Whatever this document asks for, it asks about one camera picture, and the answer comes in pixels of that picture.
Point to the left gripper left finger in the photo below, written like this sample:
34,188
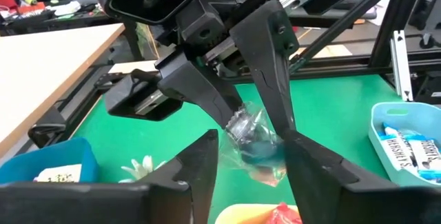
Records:
200,169

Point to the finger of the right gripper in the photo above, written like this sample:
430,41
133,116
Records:
203,89
272,62

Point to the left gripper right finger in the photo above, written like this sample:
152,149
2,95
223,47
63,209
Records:
313,182

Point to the red Skittles packet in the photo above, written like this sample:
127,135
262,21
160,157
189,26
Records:
286,215

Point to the clear candy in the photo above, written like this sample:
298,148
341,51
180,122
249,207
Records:
255,144

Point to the blue white Hershey's bar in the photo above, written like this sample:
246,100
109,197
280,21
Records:
429,151
398,148

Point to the mixed succulent potted plant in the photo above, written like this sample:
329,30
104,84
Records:
139,169

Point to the orange plastic bin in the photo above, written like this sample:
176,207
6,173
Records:
241,213

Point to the green table mat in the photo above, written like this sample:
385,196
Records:
327,107

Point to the teal plastic bin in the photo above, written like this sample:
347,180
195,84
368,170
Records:
406,113

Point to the blue plastic bin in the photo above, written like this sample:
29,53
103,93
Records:
51,151

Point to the cluttered black workbench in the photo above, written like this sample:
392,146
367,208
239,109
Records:
51,19

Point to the black table frame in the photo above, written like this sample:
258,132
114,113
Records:
344,62

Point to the silver aluminium frame post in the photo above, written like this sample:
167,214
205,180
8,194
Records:
401,65

